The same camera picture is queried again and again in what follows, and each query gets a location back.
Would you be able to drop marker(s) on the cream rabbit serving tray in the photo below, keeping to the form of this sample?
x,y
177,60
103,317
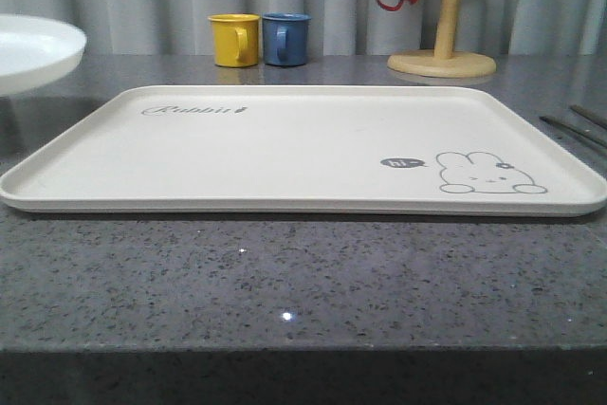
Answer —
x,y
386,149

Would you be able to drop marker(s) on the blue enamel mug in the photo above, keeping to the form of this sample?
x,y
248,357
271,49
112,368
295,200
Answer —
x,y
285,38

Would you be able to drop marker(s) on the white round plate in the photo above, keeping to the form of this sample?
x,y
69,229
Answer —
x,y
36,51

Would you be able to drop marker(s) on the wooden mug tree stand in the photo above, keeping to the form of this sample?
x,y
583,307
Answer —
x,y
443,61

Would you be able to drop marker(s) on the yellow enamel mug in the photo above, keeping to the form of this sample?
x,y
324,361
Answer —
x,y
235,39

